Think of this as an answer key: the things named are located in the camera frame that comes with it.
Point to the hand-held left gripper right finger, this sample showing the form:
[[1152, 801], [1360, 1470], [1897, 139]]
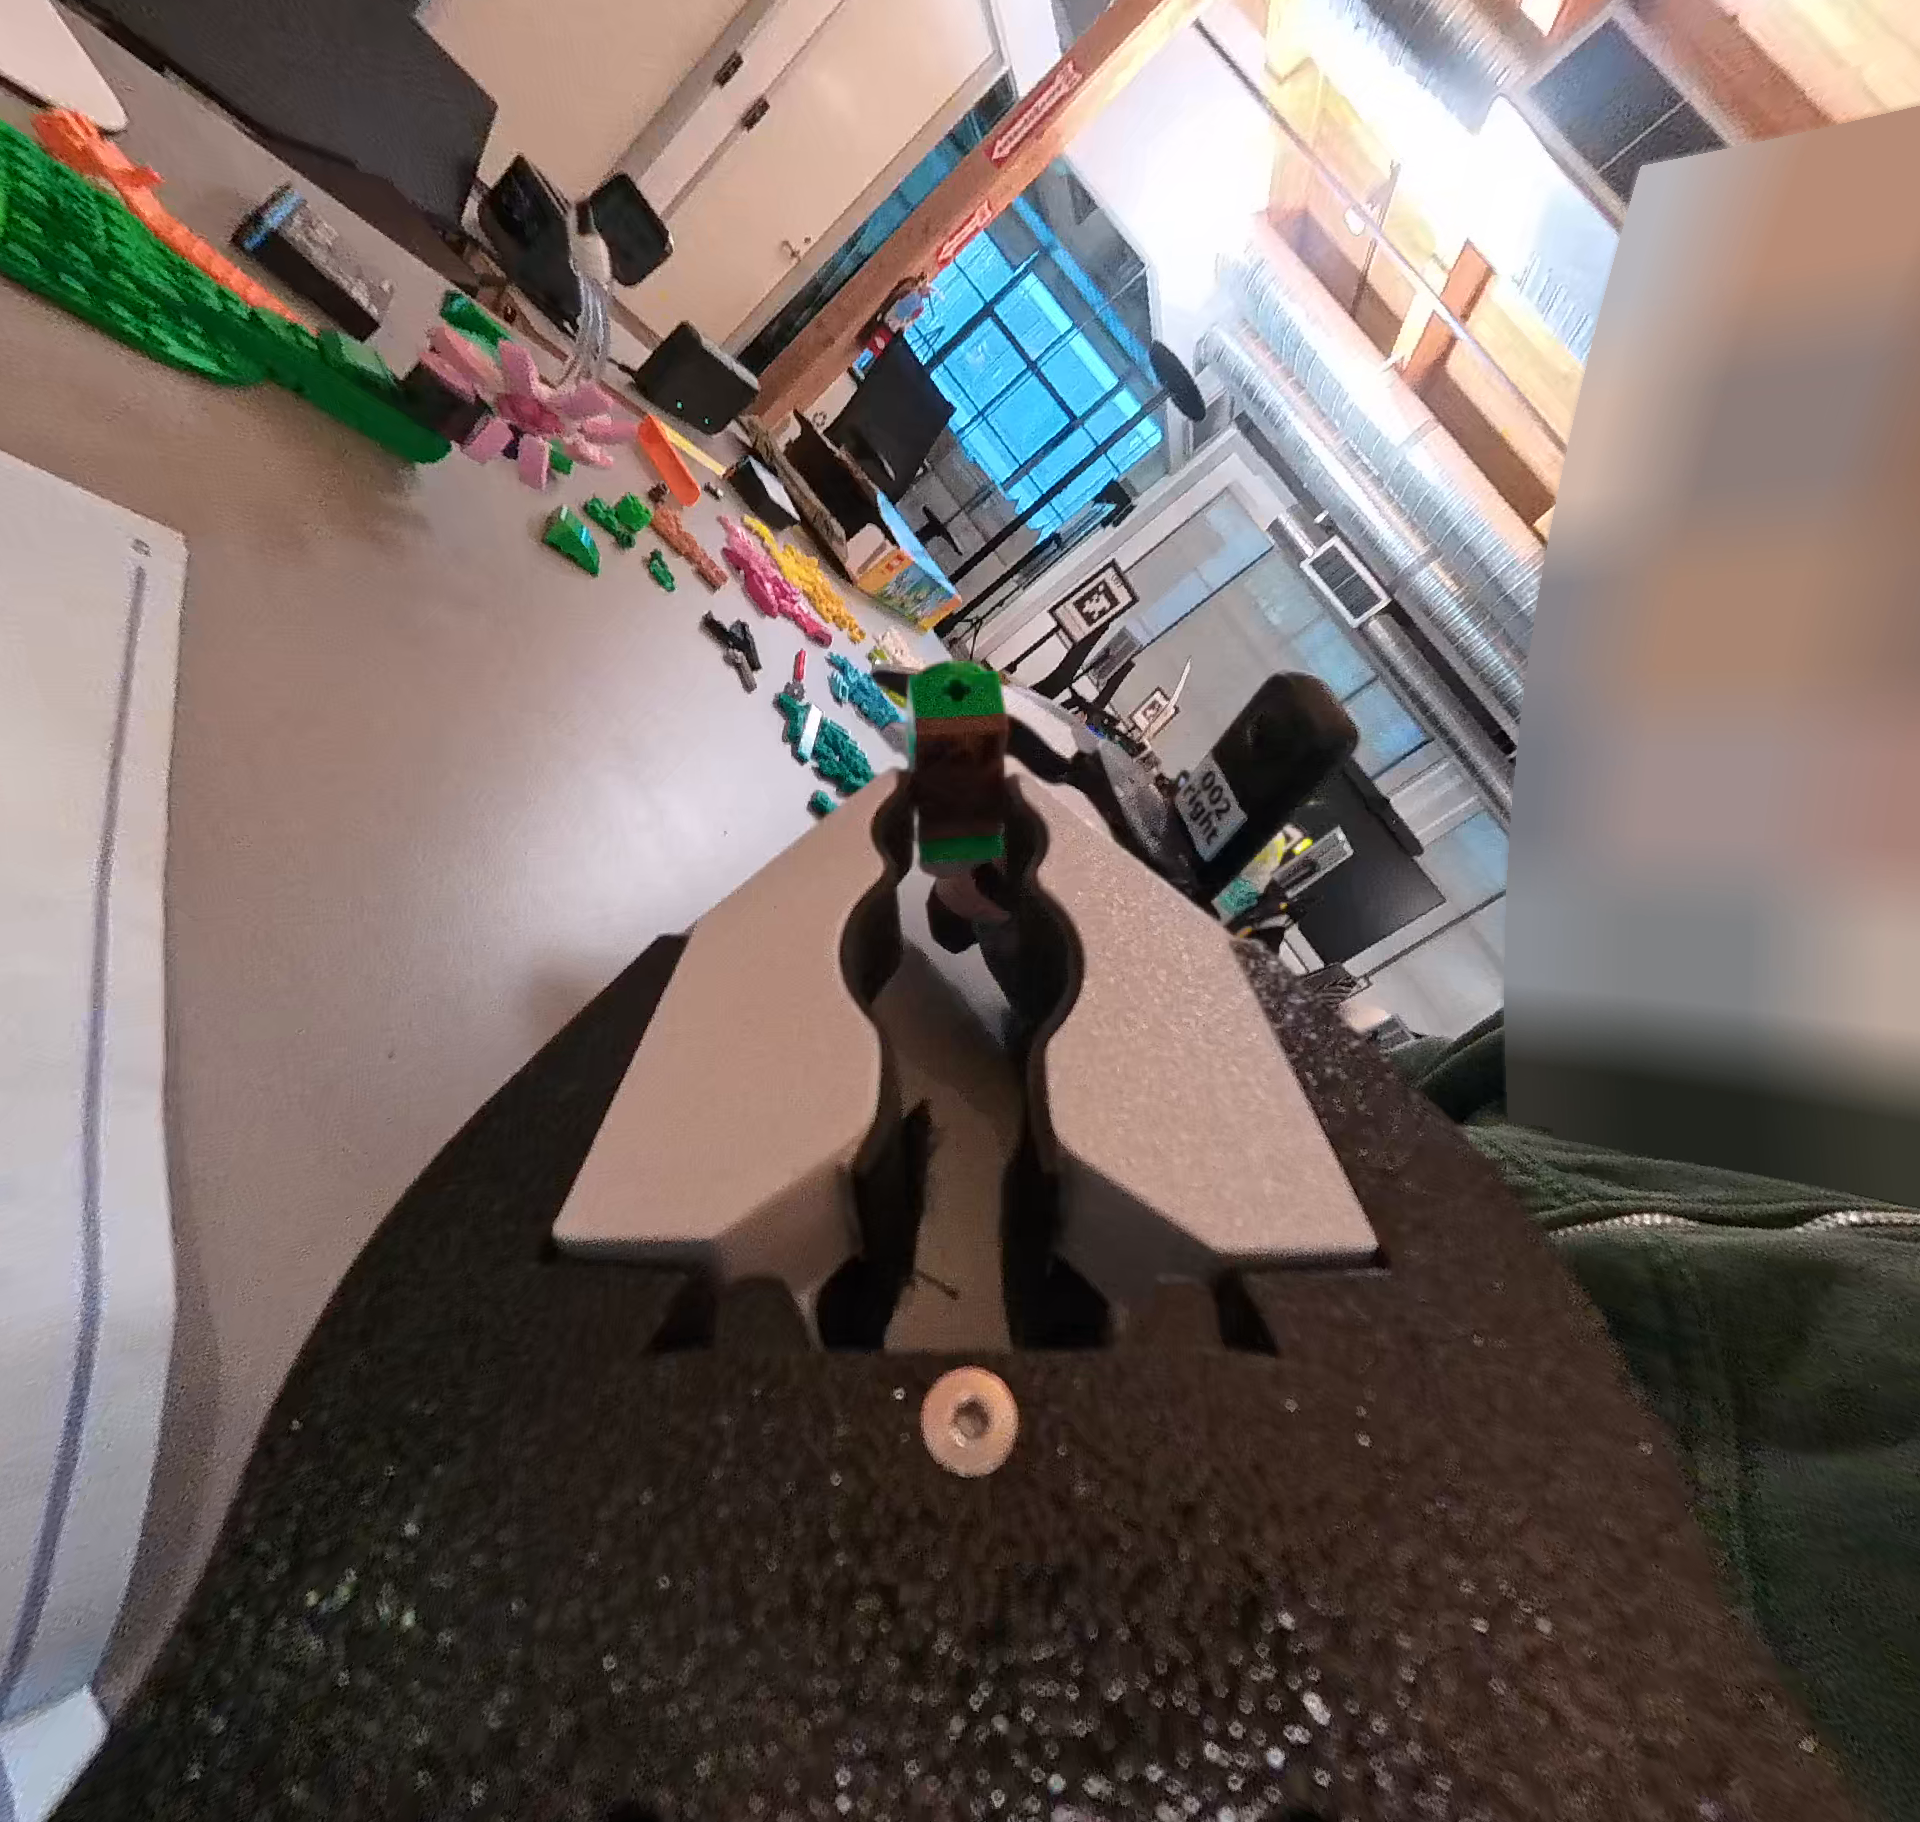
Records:
[[1201, 1086]]

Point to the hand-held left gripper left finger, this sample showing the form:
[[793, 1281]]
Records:
[[723, 1086]]

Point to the green and brown lego assembly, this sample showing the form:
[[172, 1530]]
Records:
[[954, 774]]

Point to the green lego slope brick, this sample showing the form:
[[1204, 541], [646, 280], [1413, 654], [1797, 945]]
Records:
[[572, 545]]

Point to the green lego model pink flower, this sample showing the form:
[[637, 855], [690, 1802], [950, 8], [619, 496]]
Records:
[[152, 279]]

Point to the pile of teal lego pieces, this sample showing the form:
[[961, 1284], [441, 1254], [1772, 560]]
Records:
[[842, 742]]

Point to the colourful lego set box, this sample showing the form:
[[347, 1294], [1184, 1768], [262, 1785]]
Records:
[[906, 586]]

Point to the pile of yellow lego pieces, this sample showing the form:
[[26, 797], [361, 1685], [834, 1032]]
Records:
[[825, 600]]

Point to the pile of pink lego pieces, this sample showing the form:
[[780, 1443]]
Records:
[[766, 578]]

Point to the black lego brick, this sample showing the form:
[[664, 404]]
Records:
[[731, 638]]

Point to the pile of tan lego plates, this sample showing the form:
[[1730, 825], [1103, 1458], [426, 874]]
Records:
[[690, 549]]

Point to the lego instruction booklet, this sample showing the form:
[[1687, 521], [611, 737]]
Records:
[[74, 953]]

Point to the orange lego plate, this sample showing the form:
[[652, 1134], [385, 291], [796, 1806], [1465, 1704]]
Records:
[[134, 189]]

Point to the black computer monitor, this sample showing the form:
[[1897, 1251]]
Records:
[[886, 411]]

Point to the orange brick separator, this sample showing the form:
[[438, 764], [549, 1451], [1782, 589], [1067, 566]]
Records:
[[670, 466]]

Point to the person's green hoodie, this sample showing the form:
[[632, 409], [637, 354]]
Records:
[[1726, 1402]]

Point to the black box device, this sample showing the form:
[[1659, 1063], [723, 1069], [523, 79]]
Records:
[[697, 382]]

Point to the black charger block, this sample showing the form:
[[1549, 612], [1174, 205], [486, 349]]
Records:
[[527, 233], [630, 223]]

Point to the black battery blue stripe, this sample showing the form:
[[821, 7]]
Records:
[[323, 283]]

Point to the black desk panel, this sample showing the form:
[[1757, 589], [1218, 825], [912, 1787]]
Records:
[[300, 65]]

